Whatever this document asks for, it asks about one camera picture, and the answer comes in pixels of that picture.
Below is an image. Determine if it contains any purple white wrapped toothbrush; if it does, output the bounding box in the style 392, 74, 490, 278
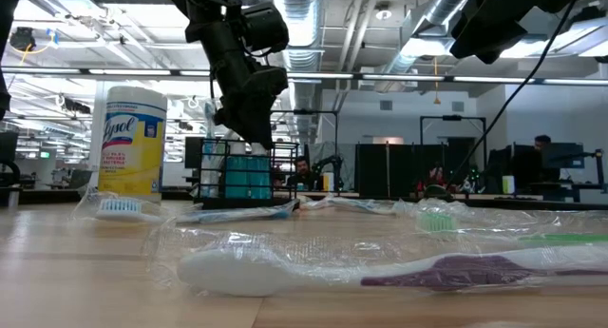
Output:
142, 221, 608, 299

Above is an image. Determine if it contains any yellow Lysol wipes canister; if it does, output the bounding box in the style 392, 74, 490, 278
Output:
97, 85, 168, 204

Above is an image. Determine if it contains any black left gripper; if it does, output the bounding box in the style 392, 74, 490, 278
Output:
185, 18, 275, 151

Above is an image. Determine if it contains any yellow hanging pendant cord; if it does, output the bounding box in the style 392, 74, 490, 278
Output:
430, 55, 442, 106

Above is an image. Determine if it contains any black ceiling device yellow cable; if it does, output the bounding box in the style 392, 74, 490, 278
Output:
9, 26, 37, 52

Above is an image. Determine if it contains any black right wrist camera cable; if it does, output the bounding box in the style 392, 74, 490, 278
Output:
445, 0, 579, 190

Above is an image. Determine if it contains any round ceiling lamp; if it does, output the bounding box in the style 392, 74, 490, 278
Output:
374, 2, 393, 23

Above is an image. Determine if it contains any green white toothbrush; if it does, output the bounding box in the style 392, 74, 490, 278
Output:
401, 199, 608, 248

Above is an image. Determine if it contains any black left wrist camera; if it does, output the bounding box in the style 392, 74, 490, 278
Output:
256, 66, 290, 100

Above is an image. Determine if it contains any blue white toothbrush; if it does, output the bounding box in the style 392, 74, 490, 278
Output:
70, 184, 300, 227
327, 194, 403, 220

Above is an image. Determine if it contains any black partition panel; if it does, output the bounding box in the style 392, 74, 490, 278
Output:
355, 142, 476, 199

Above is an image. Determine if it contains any black wire caddy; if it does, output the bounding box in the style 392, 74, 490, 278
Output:
193, 137, 300, 211

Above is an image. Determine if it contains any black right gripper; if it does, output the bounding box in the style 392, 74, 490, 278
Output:
450, 0, 533, 66

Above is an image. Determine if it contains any long ceiling light strip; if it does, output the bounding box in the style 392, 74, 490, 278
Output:
0, 67, 608, 87

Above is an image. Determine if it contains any dark computer monitor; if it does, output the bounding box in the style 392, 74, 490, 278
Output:
541, 142, 585, 170

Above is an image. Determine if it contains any silver ventilation duct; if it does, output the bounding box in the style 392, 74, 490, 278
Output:
273, 0, 329, 144
374, 0, 476, 94

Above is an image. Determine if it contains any grey laptop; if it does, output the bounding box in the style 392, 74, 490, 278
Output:
66, 169, 95, 190

